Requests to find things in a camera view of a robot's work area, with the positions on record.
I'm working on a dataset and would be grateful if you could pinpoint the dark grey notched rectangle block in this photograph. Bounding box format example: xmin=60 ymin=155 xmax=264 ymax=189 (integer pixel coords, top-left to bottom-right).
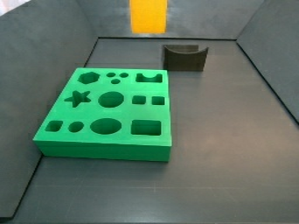
xmin=163 ymin=45 xmax=209 ymax=72

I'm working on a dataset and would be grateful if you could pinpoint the yellow panel on back wall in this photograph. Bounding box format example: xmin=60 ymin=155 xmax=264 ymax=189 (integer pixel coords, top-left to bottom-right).
xmin=129 ymin=0 xmax=168 ymax=34

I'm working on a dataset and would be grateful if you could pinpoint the green shape sorter block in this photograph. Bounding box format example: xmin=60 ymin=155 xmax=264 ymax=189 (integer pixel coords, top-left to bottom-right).
xmin=32 ymin=67 xmax=172 ymax=162

